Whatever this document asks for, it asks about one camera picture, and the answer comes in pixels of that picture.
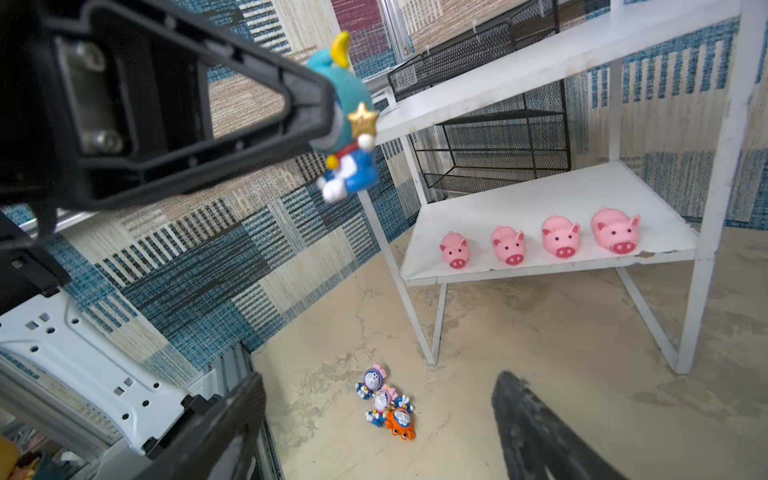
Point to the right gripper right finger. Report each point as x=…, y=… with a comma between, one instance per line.
x=536, y=443

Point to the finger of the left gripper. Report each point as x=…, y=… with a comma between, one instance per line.
x=105, y=104

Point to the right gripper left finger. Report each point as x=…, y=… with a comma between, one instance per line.
x=222, y=443

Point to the orange crab Doraemon figure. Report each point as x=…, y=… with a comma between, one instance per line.
x=399, y=422

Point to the pink rubber pig toy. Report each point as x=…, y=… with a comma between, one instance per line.
x=560, y=236
x=455, y=250
x=508, y=245
x=615, y=231

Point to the teal hooded Doraemon figure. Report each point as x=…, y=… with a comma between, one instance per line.
x=349, y=147

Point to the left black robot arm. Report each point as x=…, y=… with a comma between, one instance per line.
x=47, y=332

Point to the white two-tier metal shelf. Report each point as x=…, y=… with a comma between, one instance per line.
x=666, y=237

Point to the pink hooded Doraemon figure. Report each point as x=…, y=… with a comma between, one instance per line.
x=385, y=400

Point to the purple hooded Doraemon figure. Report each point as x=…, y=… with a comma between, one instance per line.
x=373, y=381

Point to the black mesh wire shelf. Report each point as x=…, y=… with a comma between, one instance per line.
x=522, y=138

